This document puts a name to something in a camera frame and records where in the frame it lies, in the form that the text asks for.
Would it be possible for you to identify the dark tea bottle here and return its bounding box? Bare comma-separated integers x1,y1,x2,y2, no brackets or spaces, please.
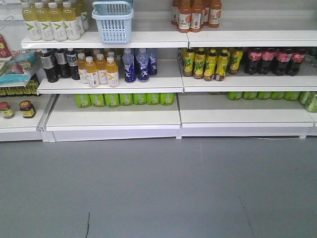
66,48,80,80
41,49,58,83
55,48,71,78

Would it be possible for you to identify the light blue plastic basket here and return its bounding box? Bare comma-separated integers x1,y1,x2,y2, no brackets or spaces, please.
92,0,134,44

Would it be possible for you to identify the orange C100 juice bottle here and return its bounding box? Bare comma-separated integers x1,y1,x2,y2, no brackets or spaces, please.
178,0,191,33
208,0,222,28
190,0,204,33

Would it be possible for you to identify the red snack bag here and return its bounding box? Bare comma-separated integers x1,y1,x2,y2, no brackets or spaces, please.
0,34,12,60

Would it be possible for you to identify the orange yellow drink bottle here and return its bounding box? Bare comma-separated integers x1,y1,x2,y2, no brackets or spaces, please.
96,54,107,84
85,57,100,88
77,53,88,84
106,56,119,87

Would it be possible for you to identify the pale green drink bottle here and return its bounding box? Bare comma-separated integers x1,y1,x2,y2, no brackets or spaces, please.
35,2,54,41
21,2,42,41
62,1,81,40
48,2,67,41

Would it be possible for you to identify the blue sports drink bottle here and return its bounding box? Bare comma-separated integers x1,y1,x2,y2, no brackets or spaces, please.
147,48,158,76
137,48,149,82
122,48,136,83

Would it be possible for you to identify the white shelf unit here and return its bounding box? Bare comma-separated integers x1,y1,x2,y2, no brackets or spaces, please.
0,0,317,142

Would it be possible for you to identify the yellow iced tea bottle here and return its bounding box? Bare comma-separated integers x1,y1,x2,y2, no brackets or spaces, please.
215,48,228,81
183,48,195,77
204,48,217,81
229,47,244,75
194,48,206,79

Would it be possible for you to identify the teal snack bag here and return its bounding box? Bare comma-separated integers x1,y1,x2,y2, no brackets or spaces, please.
0,52,37,85

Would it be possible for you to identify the plastic cola bottle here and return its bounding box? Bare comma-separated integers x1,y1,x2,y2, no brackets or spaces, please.
258,47,276,74
272,47,293,76
244,47,263,75
286,47,307,76

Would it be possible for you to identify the red lid sauce jar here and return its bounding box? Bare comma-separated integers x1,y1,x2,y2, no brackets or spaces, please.
19,100,36,119
0,102,15,119

